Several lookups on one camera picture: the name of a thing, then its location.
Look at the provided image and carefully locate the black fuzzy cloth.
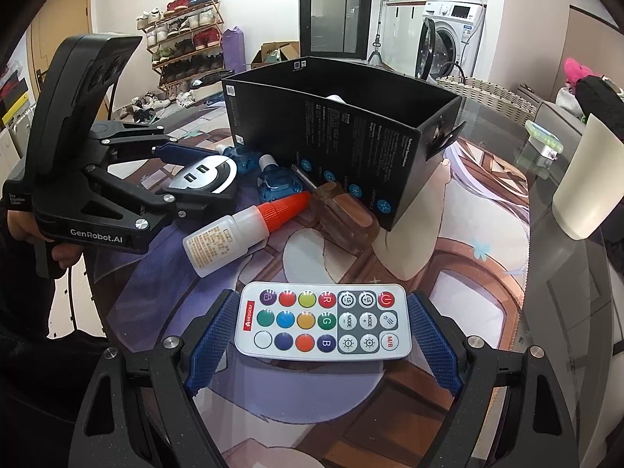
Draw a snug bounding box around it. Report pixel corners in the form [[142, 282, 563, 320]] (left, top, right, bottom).
[[575, 75, 624, 119]]

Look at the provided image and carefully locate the small blue bottle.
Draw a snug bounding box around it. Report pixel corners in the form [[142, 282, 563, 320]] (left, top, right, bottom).
[[257, 153, 305, 204], [217, 145, 264, 176]]

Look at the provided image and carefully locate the grey chair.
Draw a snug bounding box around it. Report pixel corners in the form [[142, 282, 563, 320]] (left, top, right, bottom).
[[517, 83, 586, 140]]

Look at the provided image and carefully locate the pink plush toy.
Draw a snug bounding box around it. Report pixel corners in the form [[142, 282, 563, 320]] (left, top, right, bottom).
[[563, 57, 603, 83]]

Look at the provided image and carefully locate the pile of loose shoes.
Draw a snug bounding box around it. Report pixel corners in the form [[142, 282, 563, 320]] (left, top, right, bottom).
[[119, 89, 196, 124]]

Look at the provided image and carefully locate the black cable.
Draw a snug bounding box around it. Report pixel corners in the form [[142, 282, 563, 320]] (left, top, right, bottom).
[[66, 264, 91, 339]]

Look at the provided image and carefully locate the white remote control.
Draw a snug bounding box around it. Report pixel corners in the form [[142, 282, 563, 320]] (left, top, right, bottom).
[[234, 282, 413, 362]]

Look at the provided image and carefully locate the round black silver charger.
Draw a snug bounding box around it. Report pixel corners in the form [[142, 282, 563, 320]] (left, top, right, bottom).
[[168, 156, 239, 196]]

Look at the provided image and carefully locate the white glue bottle orange cap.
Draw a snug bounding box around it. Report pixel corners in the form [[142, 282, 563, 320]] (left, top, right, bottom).
[[183, 190, 313, 278]]

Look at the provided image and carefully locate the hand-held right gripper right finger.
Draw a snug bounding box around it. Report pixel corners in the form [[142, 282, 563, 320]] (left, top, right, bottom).
[[406, 291, 546, 397]]

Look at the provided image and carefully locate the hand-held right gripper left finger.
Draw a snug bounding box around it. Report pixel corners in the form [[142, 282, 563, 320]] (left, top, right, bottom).
[[105, 289, 242, 398]]

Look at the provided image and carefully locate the green white plastic gadget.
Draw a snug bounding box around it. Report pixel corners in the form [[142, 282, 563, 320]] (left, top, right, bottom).
[[524, 119, 564, 167]]

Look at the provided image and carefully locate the black framed glass door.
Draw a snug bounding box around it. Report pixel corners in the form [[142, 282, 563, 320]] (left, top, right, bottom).
[[299, 0, 369, 59]]

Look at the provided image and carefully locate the amber handle screwdriver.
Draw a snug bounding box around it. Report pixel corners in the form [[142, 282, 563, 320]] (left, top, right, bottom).
[[291, 163, 381, 257]]

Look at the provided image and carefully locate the white wicker basket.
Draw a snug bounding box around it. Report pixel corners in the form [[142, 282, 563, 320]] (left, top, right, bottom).
[[435, 75, 542, 118]]

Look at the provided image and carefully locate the wooden door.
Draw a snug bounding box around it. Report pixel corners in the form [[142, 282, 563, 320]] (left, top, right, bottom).
[[29, 0, 93, 89]]

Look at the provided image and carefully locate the wooden shoe rack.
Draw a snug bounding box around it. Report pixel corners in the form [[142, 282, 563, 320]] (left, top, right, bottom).
[[136, 0, 227, 103]]

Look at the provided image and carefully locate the printed desk mat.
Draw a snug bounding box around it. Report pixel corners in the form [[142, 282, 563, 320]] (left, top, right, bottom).
[[92, 107, 532, 468]]

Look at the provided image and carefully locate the brown cardboard box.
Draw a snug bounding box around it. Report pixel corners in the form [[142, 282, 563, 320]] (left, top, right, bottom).
[[251, 41, 300, 69]]

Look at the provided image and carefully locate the person's left hand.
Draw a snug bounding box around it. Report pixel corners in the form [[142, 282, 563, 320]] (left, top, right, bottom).
[[7, 213, 85, 271]]

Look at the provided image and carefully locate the black cardboard box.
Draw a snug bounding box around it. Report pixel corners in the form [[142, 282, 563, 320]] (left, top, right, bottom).
[[222, 56, 466, 232]]

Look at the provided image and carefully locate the white washing machine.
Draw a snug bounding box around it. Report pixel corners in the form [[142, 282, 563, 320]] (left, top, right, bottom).
[[414, 0, 488, 81]]

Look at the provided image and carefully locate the white cup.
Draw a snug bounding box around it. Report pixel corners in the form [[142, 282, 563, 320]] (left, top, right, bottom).
[[552, 113, 624, 241]]

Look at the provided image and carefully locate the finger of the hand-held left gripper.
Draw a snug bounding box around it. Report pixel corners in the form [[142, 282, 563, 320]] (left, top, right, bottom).
[[80, 165, 238, 231], [90, 123, 206, 167]]

